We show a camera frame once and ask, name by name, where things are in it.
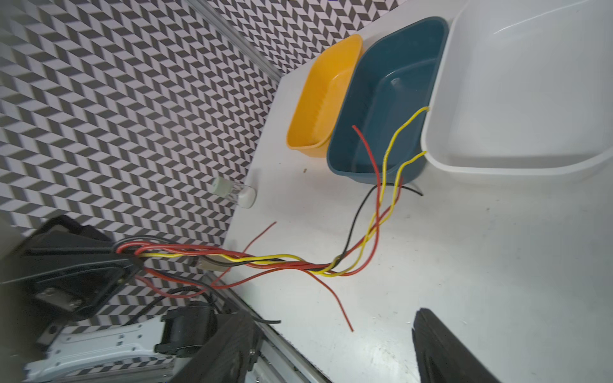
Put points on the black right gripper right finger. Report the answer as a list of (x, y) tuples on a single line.
[(441, 356)]

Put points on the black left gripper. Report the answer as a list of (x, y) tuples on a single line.
[(66, 270)]

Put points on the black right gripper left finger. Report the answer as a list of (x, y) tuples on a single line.
[(227, 356)]

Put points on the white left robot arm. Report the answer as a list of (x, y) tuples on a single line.
[(34, 349)]

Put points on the clear jar white lid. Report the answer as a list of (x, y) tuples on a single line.
[(242, 195)]

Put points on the yellow plastic bin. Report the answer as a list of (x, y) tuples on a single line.
[(322, 98)]

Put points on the white plastic bin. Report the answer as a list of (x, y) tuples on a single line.
[(523, 93)]

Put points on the teal plastic bin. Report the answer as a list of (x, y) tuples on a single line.
[(380, 123)]

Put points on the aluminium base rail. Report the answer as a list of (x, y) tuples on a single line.
[(277, 360)]

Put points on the aluminium corner post left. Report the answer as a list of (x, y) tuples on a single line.
[(235, 37)]

